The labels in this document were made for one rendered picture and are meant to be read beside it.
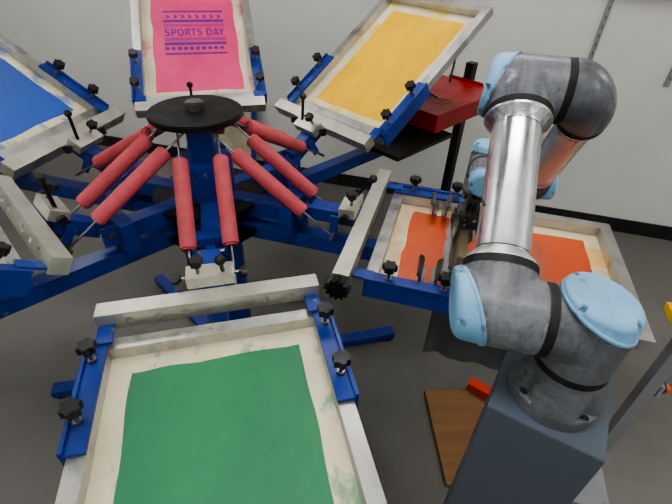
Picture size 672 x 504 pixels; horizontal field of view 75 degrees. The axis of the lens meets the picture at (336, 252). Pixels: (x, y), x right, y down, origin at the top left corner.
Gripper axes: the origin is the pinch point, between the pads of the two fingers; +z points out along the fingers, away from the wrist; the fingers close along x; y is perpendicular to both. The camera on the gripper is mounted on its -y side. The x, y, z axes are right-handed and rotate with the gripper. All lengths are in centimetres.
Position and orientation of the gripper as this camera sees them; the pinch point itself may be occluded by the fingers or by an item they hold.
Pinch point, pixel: (461, 238)
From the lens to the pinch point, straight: 151.8
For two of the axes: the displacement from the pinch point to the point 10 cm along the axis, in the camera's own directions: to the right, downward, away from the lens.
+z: -0.3, 7.8, 6.3
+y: -2.7, 6.0, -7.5
